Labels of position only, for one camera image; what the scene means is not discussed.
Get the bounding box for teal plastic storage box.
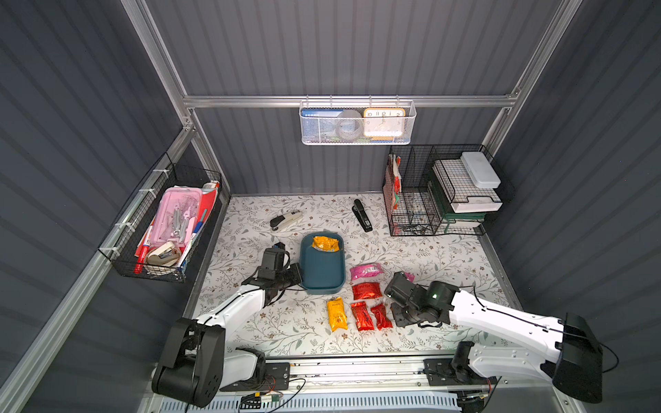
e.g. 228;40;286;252
299;232;346;295

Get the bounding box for yellow tea bag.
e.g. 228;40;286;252
312;236;341;253
327;297;348;332

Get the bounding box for red tea bag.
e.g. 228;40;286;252
351;301;375;331
370;303;392;330
352;282;383;301

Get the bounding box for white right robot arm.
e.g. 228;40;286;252
385;272;604;404

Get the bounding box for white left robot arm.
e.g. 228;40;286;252
151;243;302;407

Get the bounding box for white flat box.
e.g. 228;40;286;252
461;151;501;189

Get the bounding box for blue box in basket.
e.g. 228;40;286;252
300;108;342;146

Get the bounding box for white and black stapler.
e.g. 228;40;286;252
270;210;302;232

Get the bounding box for white paper tray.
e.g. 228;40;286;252
433;159;503;213

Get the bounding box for pink pencil case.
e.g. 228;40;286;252
150;187;202;248

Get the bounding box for red marker pen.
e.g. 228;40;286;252
134;242;150;275

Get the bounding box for grey tape roll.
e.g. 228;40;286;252
336;109;363;141

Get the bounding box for yellow white alarm clock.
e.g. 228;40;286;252
363;108;406;139

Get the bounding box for black wire desk organizer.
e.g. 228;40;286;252
383;144;515;237

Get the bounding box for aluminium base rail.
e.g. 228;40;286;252
138;350;569;413

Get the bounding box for black wire side basket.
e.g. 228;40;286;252
99;156;222;283

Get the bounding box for white wire wall basket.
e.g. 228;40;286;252
299;101;418;146

